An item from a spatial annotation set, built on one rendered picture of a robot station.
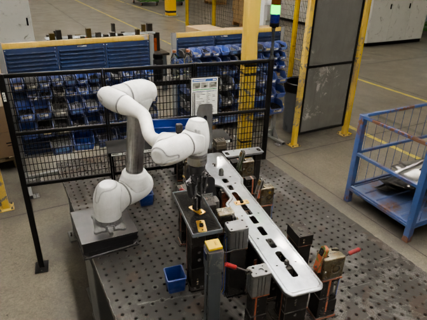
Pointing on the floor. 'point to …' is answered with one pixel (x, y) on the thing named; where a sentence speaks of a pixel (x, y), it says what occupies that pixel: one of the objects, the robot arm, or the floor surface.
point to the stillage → (392, 178)
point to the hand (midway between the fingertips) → (196, 202)
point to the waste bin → (290, 87)
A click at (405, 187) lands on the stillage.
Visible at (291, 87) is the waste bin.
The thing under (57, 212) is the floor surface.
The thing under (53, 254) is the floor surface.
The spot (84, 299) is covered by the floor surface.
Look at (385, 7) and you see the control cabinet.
